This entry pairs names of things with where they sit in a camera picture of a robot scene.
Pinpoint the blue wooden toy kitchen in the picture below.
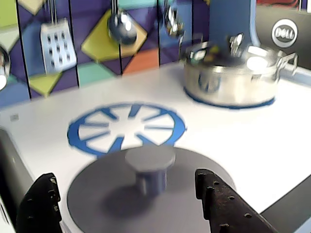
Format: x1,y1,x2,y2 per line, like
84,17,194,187
0,0,311,233

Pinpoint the black Dell monitor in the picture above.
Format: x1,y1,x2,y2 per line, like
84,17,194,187
255,4,311,71

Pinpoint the blue burner print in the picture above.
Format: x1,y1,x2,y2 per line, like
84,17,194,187
67,101,187,158

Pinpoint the steel slotted spatula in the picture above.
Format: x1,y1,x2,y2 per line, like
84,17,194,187
40,0,78,73

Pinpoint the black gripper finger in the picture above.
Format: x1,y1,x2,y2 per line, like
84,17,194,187
195,168,279,233
16,172,63,233

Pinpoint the steel ladle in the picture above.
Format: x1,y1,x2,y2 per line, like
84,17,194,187
106,0,138,46

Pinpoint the gray toy sink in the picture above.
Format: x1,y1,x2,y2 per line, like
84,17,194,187
0,128,35,226

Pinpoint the steel skimmer spoon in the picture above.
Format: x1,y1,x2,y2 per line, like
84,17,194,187
0,46,12,90

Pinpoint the shiny steel pot lid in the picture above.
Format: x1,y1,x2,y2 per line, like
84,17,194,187
184,33,280,73

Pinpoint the gray round lid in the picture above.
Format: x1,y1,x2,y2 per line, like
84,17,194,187
67,145,238,233

